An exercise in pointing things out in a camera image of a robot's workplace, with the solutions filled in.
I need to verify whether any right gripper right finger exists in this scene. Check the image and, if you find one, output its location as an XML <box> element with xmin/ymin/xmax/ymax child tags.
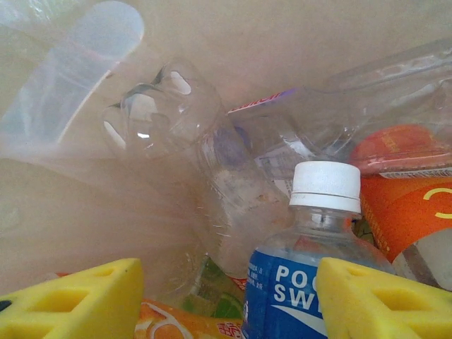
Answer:
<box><xmin>315</xmin><ymin>256</ymin><xmax>452</xmax><ymax>339</ymax></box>

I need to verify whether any small orange label bottle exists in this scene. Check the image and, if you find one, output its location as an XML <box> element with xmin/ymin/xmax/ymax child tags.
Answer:
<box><xmin>347</xmin><ymin>123</ymin><xmax>452</xmax><ymax>177</ymax></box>

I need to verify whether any translucent pink bin liner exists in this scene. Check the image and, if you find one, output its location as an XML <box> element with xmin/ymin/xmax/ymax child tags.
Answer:
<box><xmin>0</xmin><ymin>0</ymin><xmax>452</xmax><ymax>301</ymax></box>

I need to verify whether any bluish clear bottle white cap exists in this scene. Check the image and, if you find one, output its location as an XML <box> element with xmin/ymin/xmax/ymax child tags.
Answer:
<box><xmin>102</xmin><ymin>58</ymin><xmax>294</xmax><ymax>255</ymax></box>

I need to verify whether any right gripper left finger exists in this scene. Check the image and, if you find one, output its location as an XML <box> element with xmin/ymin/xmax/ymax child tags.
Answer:
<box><xmin>0</xmin><ymin>257</ymin><xmax>145</xmax><ymax>339</ymax></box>

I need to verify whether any green label clear bottle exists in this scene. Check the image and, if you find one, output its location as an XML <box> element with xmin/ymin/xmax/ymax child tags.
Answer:
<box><xmin>183</xmin><ymin>254</ymin><xmax>248</xmax><ymax>319</ymax></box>

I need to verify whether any large clear bottle white label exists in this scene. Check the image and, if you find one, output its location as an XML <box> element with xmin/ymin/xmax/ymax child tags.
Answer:
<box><xmin>227</xmin><ymin>38</ymin><xmax>452</xmax><ymax>177</ymax></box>

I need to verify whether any blue label clear bottle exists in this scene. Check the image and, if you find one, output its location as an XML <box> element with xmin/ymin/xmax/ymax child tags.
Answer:
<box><xmin>242</xmin><ymin>160</ymin><xmax>400</xmax><ymax>339</ymax></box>

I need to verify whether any orange juice bottle yellow cap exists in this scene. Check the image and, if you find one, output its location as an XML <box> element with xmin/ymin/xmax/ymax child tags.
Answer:
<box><xmin>56</xmin><ymin>298</ymin><xmax>244</xmax><ymax>339</ymax></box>

